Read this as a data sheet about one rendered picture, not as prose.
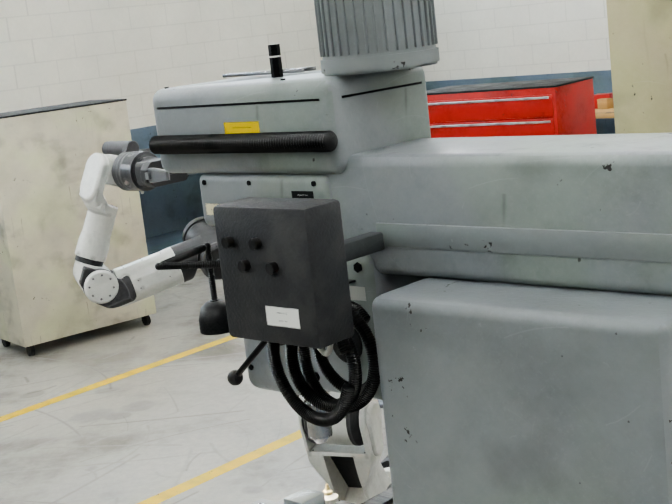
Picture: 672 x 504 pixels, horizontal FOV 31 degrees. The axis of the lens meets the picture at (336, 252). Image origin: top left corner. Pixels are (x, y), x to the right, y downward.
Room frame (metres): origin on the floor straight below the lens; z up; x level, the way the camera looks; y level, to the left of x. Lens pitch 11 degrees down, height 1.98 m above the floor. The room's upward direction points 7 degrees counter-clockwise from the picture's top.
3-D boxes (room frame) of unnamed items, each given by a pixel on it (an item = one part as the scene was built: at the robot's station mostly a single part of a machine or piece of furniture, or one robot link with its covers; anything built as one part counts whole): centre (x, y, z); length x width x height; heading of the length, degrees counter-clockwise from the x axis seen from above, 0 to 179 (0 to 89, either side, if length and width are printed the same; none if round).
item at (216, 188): (2.23, 0.04, 1.68); 0.34 x 0.24 x 0.10; 46
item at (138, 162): (2.69, 0.38, 1.70); 0.13 x 0.12 x 0.10; 136
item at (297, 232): (1.81, 0.09, 1.62); 0.20 x 0.09 x 0.21; 46
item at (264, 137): (2.13, 0.15, 1.79); 0.45 x 0.04 x 0.04; 46
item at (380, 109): (2.25, 0.06, 1.81); 0.47 x 0.26 x 0.16; 46
